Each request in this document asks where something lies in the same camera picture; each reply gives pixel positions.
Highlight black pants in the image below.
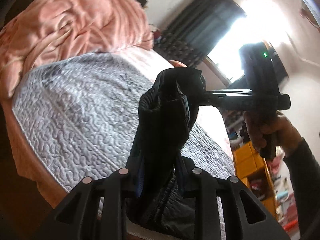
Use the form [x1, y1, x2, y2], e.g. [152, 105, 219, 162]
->
[126, 67, 205, 239]

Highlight dark sleeved right forearm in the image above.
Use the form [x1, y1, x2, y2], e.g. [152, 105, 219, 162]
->
[284, 140, 319, 239]

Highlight right hand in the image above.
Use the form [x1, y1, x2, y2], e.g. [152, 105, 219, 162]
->
[244, 111, 303, 157]

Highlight orange wooden shelf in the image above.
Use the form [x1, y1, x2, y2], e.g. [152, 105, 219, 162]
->
[233, 142, 278, 218]

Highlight dark window curtain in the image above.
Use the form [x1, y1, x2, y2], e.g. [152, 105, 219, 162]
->
[153, 0, 245, 68]

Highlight grey quilted bed cover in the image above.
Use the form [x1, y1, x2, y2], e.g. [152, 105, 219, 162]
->
[11, 53, 234, 239]

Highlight pink blanket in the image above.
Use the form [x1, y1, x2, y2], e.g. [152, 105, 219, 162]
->
[1, 0, 153, 99]

